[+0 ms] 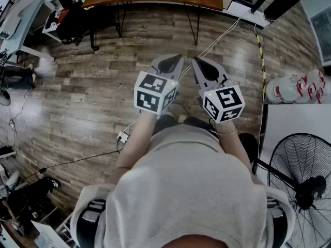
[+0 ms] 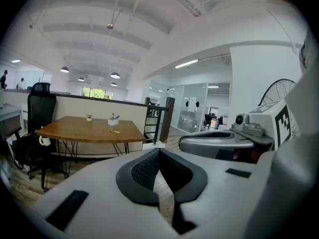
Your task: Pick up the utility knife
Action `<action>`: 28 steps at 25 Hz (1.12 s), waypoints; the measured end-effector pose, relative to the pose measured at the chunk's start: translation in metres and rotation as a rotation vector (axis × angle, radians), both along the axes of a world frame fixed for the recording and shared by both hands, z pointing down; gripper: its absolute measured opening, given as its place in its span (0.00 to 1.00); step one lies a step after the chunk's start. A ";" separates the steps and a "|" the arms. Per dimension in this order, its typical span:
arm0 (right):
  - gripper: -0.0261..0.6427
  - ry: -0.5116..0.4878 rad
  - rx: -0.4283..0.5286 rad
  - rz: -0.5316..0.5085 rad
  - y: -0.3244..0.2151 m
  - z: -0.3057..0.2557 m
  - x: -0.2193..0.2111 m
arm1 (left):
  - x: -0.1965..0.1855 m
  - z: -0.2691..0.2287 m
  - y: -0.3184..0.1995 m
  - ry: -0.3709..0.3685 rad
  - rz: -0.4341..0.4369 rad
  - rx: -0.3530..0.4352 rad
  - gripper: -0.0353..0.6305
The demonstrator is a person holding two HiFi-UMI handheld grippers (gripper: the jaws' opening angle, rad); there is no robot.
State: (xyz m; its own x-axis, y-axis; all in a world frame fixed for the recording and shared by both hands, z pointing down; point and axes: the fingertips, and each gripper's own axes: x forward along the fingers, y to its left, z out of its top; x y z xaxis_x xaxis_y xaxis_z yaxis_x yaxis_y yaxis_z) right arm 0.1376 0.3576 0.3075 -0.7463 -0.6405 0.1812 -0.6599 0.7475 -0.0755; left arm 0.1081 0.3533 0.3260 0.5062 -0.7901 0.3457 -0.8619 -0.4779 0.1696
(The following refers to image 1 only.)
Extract black bag pile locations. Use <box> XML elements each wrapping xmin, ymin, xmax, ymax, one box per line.
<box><xmin>5</xmin><ymin>176</ymin><xmax>62</xmax><ymax>228</ymax></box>

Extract grey shirt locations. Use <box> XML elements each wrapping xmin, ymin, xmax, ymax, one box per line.
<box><xmin>70</xmin><ymin>124</ymin><xmax>295</xmax><ymax>248</ymax></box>

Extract white platform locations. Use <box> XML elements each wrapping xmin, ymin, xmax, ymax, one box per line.
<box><xmin>230</xmin><ymin>1</ymin><xmax>270</xmax><ymax>28</ymax></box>

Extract black trousers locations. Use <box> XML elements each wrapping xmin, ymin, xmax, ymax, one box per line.
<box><xmin>153</xmin><ymin>114</ymin><xmax>219</xmax><ymax>139</ymax></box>

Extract white flat panel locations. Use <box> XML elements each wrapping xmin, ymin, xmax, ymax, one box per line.
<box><xmin>258</xmin><ymin>103</ymin><xmax>331</xmax><ymax>188</ymax></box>

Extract large clear water bottle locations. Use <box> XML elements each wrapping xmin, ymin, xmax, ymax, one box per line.
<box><xmin>307</xmin><ymin>83</ymin><xmax>331</xmax><ymax>105</ymax></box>
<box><xmin>266</xmin><ymin>76</ymin><xmax>307</xmax><ymax>105</ymax></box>
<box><xmin>306</xmin><ymin>69</ymin><xmax>326</xmax><ymax>92</ymax></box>

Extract yellow black striped tape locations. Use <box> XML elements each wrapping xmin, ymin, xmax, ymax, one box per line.
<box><xmin>254</xmin><ymin>34</ymin><xmax>267</xmax><ymax>96</ymax></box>

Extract black office chair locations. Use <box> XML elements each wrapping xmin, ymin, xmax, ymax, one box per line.
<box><xmin>55</xmin><ymin>6</ymin><xmax>101</xmax><ymax>52</ymax></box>

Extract black white-striped shoulder strap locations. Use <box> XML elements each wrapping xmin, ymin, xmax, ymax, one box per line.
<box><xmin>266</xmin><ymin>197</ymin><xmax>288</xmax><ymax>248</ymax></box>
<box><xmin>77</xmin><ymin>199</ymin><xmax>107</xmax><ymax>248</ymax></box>

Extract thin black cable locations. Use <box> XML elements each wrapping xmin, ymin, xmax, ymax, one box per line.
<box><xmin>23</xmin><ymin>138</ymin><xmax>122</xmax><ymax>181</ymax></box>

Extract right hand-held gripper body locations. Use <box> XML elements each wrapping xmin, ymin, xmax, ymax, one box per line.
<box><xmin>199</xmin><ymin>78</ymin><xmax>246</xmax><ymax>123</ymax></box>

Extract white cabinet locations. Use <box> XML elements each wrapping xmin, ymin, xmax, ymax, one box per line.
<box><xmin>301</xmin><ymin>0</ymin><xmax>331</xmax><ymax>67</ymax></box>

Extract black floor fan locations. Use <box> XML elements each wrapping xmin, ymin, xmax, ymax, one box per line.
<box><xmin>254</xmin><ymin>133</ymin><xmax>331</xmax><ymax>248</ymax></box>

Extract person's face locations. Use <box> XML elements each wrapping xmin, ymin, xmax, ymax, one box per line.
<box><xmin>160</xmin><ymin>233</ymin><xmax>230</xmax><ymax>248</ymax></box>

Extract white power strip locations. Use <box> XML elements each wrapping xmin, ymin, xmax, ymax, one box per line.
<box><xmin>117</xmin><ymin>130</ymin><xmax>130</xmax><ymax>143</ymax></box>

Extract person's left forearm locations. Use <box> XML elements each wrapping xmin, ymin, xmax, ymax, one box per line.
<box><xmin>106</xmin><ymin>111</ymin><xmax>159</xmax><ymax>184</ymax></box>

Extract person's right forearm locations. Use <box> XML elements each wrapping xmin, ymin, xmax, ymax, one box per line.
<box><xmin>216</xmin><ymin>119</ymin><xmax>255</xmax><ymax>175</ymax></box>

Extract white desk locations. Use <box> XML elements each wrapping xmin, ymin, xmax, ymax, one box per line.
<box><xmin>0</xmin><ymin>0</ymin><xmax>56</xmax><ymax>61</ymax></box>

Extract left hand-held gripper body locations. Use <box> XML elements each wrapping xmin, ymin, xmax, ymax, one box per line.
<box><xmin>133</xmin><ymin>67</ymin><xmax>179</xmax><ymax>115</ymax></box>

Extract red flat item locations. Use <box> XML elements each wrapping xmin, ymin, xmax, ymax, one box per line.
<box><xmin>56</xmin><ymin>8</ymin><xmax>69</xmax><ymax>25</ymax></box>

